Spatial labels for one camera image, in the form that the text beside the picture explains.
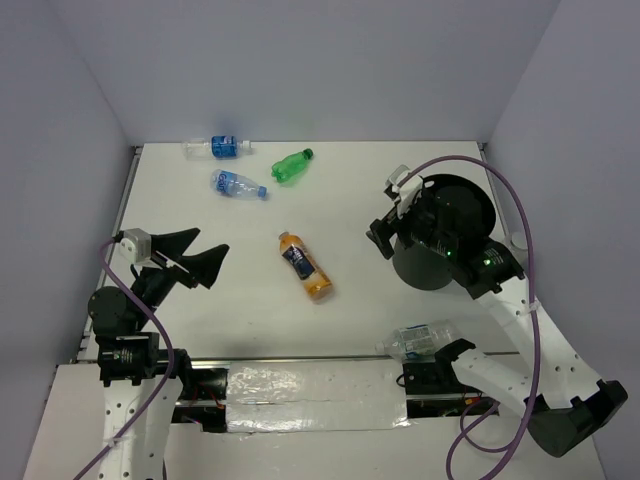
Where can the clear bottle blue cap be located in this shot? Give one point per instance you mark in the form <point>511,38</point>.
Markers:
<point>233,185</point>

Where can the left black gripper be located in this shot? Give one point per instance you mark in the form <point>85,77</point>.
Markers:
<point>203,267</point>

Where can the white foam board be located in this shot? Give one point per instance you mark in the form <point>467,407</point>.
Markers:
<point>200,446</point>

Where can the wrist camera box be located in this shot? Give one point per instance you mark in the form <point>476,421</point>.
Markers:
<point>402,186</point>
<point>135,246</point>

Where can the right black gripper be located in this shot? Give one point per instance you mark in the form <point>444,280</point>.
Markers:
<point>380,230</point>

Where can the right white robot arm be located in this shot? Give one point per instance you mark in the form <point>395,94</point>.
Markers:
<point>571,400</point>

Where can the silver foil strip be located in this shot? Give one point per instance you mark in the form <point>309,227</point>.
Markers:
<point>314,396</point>

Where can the clear bottle white label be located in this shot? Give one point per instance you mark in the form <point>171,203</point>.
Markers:
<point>418,342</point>

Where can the green plastic bottle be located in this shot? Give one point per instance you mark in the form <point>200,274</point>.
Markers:
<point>287,169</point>

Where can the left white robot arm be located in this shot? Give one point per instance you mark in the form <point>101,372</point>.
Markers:
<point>142,373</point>

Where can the orange juice bottle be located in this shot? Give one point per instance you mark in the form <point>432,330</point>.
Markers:
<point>312,277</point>

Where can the aluminium rail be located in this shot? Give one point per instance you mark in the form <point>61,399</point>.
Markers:
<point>202,361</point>

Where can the black plastic bin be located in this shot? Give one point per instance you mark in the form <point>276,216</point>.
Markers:
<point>464,219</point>

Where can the clear bottle blue label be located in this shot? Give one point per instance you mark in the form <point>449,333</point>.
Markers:
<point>216,147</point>

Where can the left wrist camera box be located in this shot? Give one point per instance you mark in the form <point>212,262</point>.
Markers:
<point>135,246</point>

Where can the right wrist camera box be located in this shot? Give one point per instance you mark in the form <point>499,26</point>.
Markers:
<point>402,186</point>

